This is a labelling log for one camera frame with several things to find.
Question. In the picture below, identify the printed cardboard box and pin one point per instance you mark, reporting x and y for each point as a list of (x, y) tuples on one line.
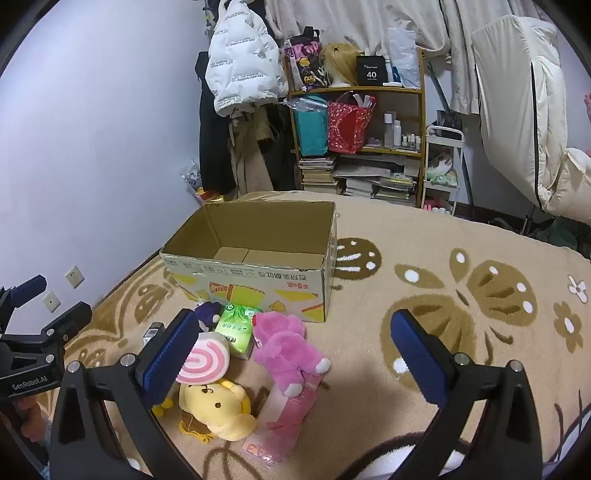
[(277, 286)]

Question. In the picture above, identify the white wall socket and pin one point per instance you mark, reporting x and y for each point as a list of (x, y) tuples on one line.
[(51, 302), (74, 276)]

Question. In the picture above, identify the stack of books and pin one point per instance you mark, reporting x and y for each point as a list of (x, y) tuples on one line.
[(318, 175)]

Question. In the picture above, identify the black box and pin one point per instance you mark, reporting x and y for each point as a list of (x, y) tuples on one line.
[(371, 71)]

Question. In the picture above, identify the white puffer jacket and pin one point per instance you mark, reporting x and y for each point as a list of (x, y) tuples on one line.
[(240, 60)]

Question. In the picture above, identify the teal bag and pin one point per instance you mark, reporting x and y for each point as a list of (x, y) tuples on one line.
[(311, 131)]

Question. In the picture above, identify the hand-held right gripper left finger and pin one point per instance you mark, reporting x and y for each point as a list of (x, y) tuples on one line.
[(170, 357)]

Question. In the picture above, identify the white trolley cart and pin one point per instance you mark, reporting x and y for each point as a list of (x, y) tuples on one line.
[(442, 134)]

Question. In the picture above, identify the green tissue pack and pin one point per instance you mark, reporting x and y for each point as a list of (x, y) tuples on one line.
[(238, 330)]

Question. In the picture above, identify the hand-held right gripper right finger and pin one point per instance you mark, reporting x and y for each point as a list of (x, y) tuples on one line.
[(418, 357)]

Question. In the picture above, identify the purple haired plush doll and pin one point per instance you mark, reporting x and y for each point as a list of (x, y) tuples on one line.
[(207, 314)]

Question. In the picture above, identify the cream puffer coat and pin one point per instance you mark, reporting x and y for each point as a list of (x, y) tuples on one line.
[(570, 184)]

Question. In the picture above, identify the person's left hand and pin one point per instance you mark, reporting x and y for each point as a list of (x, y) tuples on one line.
[(30, 415)]

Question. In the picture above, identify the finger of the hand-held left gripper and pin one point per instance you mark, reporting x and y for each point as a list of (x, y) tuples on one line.
[(69, 321), (27, 290)]

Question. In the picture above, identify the clear plastic bag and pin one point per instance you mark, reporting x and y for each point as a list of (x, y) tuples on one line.
[(404, 50)]

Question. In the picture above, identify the red patterned bag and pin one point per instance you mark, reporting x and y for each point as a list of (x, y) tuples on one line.
[(346, 129)]

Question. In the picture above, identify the wooden shelf unit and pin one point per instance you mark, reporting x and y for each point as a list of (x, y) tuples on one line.
[(376, 92)]

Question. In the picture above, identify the black hanging coat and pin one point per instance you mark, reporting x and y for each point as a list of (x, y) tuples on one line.
[(214, 152)]

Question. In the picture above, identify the pink trash bag roll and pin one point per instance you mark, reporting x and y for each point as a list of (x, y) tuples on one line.
[(281, 424)]

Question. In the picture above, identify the yellow red packet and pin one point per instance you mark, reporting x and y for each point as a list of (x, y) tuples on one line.
[(207, 196)]

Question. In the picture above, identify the cream curtain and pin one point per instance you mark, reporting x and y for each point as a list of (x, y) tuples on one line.
[(369, 23)]

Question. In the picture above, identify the row of cosmetic bottles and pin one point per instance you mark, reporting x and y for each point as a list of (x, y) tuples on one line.
[(396, 136)]

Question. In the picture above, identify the beige hanging coat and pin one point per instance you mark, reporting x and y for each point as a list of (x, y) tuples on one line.
[(249, 161)]

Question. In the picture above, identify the blond wig head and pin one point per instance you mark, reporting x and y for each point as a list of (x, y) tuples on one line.
[(339, 60)]

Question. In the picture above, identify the dark green bag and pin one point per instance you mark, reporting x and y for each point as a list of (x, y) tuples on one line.
[(558, 235)]

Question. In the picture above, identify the pink swirl plush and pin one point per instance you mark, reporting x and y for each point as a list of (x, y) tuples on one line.
[(205, 362)]

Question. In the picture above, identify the white green plush toy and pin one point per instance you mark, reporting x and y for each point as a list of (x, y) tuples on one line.
[(441, 168)]

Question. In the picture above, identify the yellow plush dog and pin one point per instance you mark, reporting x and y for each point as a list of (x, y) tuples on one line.
[(217, 406)]

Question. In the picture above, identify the beige brown patterned blanket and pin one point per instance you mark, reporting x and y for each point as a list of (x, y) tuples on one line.
[(415, 240)]

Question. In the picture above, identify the pink plush toy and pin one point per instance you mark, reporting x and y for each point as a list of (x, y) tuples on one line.
[(281, 346)]

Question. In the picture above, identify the printed snack bag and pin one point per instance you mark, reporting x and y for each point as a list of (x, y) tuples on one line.
[(193, 177)]

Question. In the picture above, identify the white garment cover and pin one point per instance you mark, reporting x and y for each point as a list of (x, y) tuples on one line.
[(508, 92)]

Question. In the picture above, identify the purple printed bag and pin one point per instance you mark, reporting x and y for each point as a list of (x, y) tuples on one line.
[(304, 69)]

